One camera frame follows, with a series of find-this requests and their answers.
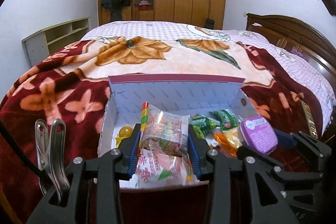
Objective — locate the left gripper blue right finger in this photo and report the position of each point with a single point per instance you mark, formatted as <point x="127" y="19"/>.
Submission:
<point x="195" y="159"/>

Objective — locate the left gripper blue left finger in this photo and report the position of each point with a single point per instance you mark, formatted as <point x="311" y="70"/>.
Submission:
<point x="133" y="154"/>

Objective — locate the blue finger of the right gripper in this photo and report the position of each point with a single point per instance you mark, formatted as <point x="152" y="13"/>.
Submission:
<point x="285" y="140"/>

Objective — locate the large peach jelly pouch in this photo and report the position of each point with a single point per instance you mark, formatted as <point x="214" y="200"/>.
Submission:
<point x="157" y="170"/>

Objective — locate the purple plastic tin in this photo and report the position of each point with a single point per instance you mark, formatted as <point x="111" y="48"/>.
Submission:
<point x="257" y="133"/>

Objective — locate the burger gummy candy packet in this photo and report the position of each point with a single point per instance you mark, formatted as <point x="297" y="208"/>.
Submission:
<point x="163" y="132"/>

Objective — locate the orange rice cracker packet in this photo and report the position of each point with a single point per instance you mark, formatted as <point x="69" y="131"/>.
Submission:
<point x="229" y="141"/>

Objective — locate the green pea snack packet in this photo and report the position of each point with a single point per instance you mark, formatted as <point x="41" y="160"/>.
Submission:
<point x="227" y="119"/>

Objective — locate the pink checked bedsheet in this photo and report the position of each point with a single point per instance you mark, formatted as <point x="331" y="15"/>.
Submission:
<point x="296" y="67"/>

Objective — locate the metal clip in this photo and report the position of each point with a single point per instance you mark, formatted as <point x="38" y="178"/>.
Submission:
<point x="50" y="146"/>

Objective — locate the red floral blanket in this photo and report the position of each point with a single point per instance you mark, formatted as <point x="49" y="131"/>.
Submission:
<point x="72" y="85"/>

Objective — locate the wooden headboard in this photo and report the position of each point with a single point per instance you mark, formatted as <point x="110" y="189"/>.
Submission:
<point x="290" y="33"/>

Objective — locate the black bag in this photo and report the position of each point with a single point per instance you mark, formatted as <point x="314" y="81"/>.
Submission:
<point x="209" y="24"/>

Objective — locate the low white shelf unit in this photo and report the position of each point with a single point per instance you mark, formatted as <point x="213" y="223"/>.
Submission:
<point x="51" y="39"/>

